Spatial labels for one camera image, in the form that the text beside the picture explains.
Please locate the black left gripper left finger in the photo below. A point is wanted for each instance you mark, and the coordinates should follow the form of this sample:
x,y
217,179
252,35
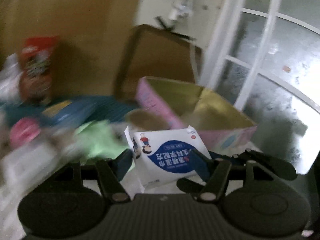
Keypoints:
x,y
110,173

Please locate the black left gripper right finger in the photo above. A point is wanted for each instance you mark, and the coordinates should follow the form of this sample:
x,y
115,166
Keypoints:
x,y
214,172

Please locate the green cloth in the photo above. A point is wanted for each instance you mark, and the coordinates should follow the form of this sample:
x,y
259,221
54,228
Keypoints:
x,y
97,139

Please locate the pink open cardboard box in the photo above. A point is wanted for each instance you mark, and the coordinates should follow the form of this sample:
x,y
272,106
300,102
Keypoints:
x,y
182,104

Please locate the paper cup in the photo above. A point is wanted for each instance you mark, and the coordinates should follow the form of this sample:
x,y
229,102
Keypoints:
x,y
141,120

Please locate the teal quilted mat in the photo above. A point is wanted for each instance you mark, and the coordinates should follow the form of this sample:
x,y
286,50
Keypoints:
x,y
108,108

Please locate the pink round object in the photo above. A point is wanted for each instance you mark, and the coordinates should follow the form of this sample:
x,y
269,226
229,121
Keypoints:
x,y
23,132

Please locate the brown tray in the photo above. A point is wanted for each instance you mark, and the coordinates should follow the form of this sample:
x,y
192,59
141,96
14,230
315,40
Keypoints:
x,y
152,52

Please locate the red cereal box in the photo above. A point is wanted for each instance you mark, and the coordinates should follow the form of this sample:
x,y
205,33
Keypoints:
x,y
37,55

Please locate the large brown cardboard sheet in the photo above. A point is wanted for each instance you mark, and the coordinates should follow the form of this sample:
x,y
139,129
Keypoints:
x,y
92,37

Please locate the white window frame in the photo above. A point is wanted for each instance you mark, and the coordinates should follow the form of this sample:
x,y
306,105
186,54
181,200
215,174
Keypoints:
x,y
264,55

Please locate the white wall charger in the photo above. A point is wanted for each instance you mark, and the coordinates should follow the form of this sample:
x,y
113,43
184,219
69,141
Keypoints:
x,y
180,5

